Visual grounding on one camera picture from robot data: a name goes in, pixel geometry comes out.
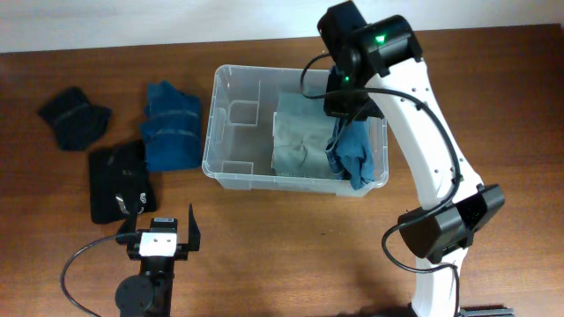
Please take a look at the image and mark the clear plastic storage bin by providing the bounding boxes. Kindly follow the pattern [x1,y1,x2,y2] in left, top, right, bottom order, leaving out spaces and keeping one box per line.
[202,64,389,197]

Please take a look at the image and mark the large black folded garment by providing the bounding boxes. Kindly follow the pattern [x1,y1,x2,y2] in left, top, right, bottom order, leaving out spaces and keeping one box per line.
[88,140,157,225]

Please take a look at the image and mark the small black folded garment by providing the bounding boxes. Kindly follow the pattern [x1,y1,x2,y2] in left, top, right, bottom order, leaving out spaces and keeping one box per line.
[37,86,112,151]

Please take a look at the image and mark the teal blue folded garment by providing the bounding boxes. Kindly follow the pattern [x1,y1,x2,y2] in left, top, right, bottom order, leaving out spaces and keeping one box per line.
[139,80,202,172]

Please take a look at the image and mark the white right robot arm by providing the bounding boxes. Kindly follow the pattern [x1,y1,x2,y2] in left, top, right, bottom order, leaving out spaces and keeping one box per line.
[317,1,513,316]

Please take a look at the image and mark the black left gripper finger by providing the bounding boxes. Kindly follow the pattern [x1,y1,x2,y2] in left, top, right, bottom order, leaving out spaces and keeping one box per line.
[117,202,137,234]
[188,204,201,252]

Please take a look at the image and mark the blue jeans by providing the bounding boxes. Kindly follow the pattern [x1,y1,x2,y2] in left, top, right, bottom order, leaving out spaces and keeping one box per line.
[325,118,375,190]

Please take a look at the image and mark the light grey jeans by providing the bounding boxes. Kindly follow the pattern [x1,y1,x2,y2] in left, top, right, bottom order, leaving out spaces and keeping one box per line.
[271,92,335,180]

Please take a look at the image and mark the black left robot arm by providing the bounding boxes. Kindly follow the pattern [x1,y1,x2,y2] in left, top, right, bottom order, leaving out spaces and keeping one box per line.
[115,206,201,317]

